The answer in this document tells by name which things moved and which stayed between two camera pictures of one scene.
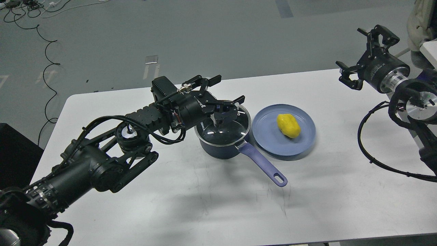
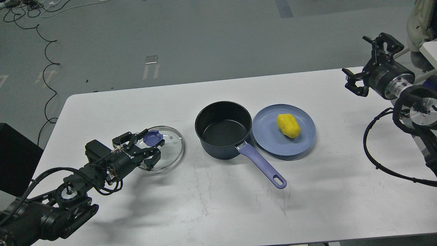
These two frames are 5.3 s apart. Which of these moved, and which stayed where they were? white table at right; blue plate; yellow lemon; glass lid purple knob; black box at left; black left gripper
Moved: black left gripper; glass lid purple knob
Stayed: blue plate; white table at right; yellow lemon; black box at left
